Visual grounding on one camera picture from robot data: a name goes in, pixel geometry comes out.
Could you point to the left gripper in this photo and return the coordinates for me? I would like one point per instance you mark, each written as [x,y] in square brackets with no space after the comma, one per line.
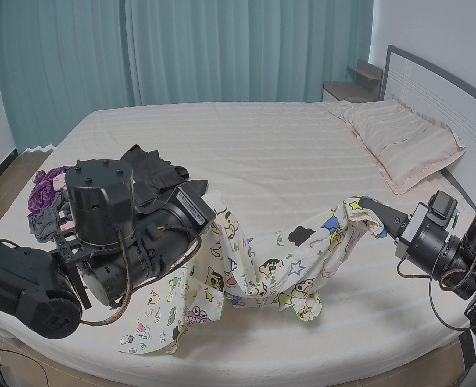
[165,236]

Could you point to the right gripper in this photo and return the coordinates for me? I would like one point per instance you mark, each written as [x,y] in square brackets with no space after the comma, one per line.
[427,244]

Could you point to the white printed pyjama top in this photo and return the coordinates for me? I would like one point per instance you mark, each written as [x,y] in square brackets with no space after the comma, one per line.
[302,256]

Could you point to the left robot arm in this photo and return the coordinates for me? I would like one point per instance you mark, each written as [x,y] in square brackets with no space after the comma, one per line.
[24,284]

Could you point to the bed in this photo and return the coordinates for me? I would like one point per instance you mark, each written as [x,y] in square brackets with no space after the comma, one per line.
[262,155]

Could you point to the black garment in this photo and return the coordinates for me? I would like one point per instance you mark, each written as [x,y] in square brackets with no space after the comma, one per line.
[157,167]

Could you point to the pale pink pillow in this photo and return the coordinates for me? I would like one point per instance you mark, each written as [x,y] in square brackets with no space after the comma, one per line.
[403,143]

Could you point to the pink garment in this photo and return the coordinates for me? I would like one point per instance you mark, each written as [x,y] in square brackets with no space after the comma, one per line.
[59,184]

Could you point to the grey garment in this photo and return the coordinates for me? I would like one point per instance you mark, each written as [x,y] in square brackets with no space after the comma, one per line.
[44,226]

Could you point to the purple garment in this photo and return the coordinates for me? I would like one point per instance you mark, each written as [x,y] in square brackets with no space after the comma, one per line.
[44,192]

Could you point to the grey white bedside table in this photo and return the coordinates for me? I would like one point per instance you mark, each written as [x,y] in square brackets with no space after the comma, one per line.
[342,89]

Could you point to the blue-green curtain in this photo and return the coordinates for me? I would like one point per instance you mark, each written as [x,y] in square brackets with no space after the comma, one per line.
[242,34]
[60,55]

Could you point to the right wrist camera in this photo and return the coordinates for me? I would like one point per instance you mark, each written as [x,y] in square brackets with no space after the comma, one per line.
[442,206]

